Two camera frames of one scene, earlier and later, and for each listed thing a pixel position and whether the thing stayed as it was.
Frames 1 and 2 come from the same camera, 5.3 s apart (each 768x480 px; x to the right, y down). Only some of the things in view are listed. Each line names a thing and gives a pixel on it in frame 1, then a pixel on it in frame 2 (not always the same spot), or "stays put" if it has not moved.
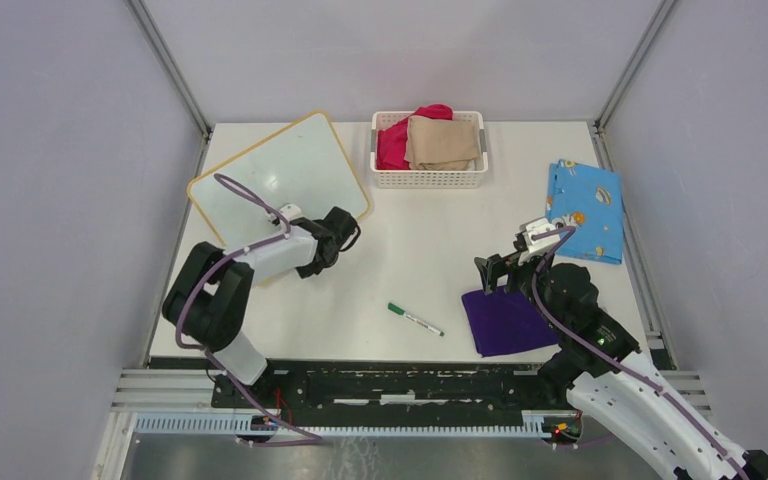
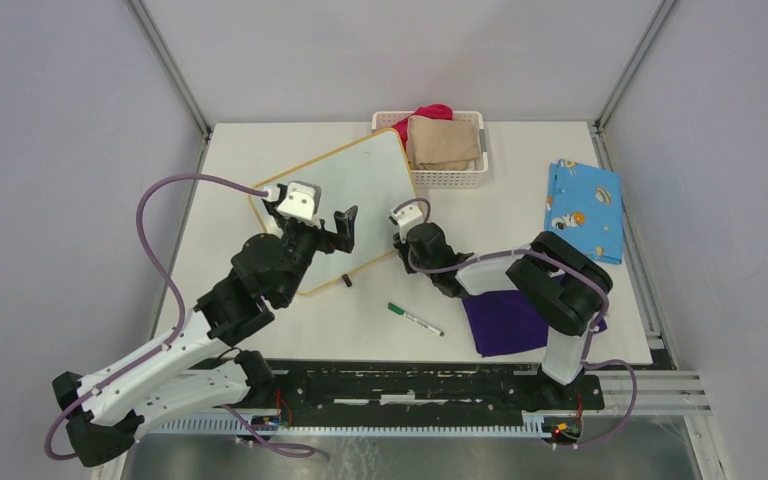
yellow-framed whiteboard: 303,165 to 375,176
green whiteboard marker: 395,308 stays put
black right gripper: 495,265 to 403,246
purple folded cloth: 503,322 stays put
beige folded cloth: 440,144 stays put
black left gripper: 306,271 stays put
